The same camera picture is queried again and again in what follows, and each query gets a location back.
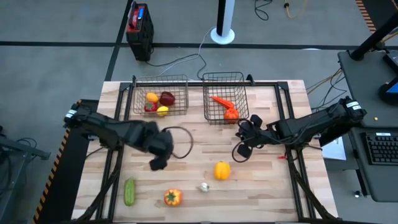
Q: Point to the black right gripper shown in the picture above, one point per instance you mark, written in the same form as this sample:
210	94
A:
258	138

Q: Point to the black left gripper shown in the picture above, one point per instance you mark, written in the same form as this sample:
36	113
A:
161	144

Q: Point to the yellow lemon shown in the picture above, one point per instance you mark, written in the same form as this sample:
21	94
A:
162	111

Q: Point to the orange carrot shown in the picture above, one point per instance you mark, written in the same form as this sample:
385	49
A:
222	102

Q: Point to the red tomato with green top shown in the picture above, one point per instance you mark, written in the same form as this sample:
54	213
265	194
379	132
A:
150	107

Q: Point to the yellow bell pepper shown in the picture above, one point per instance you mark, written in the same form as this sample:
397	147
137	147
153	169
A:
222	171

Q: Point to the dark red apple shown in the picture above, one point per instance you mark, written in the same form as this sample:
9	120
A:
167	98

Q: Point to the orange fruit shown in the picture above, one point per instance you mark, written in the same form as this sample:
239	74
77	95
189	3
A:
152	97

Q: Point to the orange bell pepper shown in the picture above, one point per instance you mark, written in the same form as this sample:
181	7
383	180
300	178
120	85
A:
173	198

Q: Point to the green cucumber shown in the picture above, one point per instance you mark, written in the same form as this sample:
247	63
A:
129	192

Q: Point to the white garlic bulb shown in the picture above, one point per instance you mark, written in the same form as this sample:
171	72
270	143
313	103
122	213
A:
204	187

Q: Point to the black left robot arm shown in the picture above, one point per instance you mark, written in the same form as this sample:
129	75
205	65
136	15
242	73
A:
109	130

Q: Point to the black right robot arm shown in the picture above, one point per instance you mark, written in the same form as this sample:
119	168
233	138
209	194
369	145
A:
311	124

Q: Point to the white paper sheet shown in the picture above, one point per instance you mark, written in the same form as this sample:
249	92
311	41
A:
334	151

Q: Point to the black white pole with base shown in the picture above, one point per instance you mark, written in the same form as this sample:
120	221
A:
217	39

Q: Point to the black hazard-striped floor mat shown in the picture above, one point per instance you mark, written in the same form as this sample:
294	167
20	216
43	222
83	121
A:
66	186

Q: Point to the red and black battery box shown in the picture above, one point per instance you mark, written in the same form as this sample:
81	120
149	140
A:
141	40

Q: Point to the grey desk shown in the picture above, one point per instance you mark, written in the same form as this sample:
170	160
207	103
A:
363	93

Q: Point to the black keyboard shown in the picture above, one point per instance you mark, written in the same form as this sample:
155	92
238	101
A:
382	149

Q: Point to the grey metal stand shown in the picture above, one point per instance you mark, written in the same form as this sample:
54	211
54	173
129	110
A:
18	146

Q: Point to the monitor with blue screen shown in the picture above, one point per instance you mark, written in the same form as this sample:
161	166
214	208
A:
388	93

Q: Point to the black monitor stand pole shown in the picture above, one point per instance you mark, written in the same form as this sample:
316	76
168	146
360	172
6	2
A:
373	39

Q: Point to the black metal table frame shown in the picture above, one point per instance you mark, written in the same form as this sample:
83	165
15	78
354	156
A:
196	84

